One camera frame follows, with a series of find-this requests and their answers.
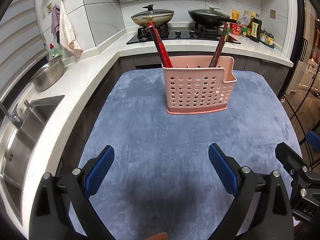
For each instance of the beige wok with lid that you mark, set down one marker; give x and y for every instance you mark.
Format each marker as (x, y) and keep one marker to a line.
(156, 16)

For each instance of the yellow snack packet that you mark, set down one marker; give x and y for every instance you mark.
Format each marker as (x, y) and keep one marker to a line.
(235, 16)

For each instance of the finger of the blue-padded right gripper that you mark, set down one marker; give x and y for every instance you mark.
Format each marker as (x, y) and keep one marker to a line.
(313, 139)

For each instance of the green dish soap bottle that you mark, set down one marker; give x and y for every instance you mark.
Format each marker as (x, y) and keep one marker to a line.
(53, 51)

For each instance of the chrome faucet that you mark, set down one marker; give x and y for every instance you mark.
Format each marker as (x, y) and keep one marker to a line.
(13, 117)

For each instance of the bright red chopstick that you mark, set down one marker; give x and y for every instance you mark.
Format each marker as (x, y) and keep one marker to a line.
(160, 46)
(163, 52)

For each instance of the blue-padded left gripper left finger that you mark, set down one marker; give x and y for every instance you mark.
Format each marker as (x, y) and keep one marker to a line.
(49, 217)

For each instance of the black wok with lid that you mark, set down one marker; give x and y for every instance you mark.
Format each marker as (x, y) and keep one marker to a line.
(210, 17)

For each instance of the pink perforated utensil holder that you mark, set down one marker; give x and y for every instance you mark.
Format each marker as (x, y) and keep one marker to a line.
(192, 87)

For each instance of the blue-grey table cloth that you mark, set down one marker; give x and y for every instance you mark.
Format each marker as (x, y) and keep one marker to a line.
(161, 179)

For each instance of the black gas stove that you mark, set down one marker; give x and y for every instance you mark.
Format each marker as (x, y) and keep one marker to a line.
(198, 32)

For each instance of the steel colander bowl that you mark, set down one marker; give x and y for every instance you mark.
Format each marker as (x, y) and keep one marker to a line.
(48, 74)

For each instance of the red instant noodle cup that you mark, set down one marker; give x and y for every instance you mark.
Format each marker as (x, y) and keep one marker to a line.
(236, 29)

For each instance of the purple hanging cloth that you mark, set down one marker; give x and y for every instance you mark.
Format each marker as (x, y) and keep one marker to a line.
(56, 23)

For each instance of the white hanging towel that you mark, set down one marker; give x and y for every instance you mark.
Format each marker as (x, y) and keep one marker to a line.
(67, 35)

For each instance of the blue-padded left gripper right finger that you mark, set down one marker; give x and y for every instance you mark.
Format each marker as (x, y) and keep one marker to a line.
(261, 207)

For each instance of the spice jar rack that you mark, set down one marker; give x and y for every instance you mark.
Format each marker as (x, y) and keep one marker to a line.
(267, 38)

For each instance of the dark soy sauce bottle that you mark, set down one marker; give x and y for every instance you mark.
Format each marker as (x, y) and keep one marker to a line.
(256, 28)

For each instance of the small green-cap jar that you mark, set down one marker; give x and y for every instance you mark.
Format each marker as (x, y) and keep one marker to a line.
(244, 32)

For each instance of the steel kitchen sink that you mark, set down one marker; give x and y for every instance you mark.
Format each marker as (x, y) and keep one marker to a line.
(17, 146)

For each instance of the clear plastic bottle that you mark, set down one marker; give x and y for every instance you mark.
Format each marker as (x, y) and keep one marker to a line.
(245, 18)

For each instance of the white kitchen countertop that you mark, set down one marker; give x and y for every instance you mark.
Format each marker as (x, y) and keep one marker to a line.
(77, 84)

